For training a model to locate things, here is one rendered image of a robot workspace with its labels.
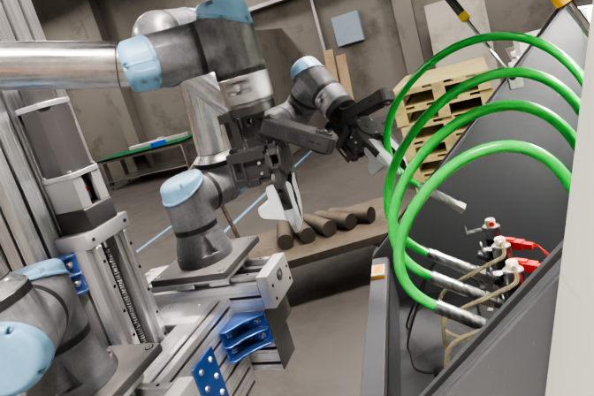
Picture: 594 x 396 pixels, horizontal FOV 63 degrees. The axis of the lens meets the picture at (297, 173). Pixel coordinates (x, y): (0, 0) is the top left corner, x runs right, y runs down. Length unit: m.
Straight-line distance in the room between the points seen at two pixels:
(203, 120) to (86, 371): 0.68
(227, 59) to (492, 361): 0.50
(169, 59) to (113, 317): 0.65
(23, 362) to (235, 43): 0.51
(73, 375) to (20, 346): 0.20
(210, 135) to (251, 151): 0.62
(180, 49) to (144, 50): 0.05
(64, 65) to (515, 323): 0.70
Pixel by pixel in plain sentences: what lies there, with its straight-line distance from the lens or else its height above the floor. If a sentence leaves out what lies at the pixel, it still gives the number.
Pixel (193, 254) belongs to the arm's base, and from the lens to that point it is 1.28.
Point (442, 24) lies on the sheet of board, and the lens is 8.38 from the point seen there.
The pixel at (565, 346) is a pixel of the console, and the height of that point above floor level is 1.15.
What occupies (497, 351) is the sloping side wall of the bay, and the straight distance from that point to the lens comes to 0.58.
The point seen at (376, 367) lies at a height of 0.95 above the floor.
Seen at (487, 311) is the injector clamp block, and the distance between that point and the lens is 0.92.
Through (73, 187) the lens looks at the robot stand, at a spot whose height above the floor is 1.35.
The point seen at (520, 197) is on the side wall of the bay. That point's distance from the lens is 1.22.
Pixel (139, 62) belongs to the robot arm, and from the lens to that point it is 0.69.
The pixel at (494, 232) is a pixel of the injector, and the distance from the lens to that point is 0.88.
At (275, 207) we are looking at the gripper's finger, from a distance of 0.74.
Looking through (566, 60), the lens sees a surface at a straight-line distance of 0.87.
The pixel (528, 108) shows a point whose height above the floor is 1.33.
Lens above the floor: 1.47
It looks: 13 degrees down
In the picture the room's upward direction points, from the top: 16 degrees counter-clockwise
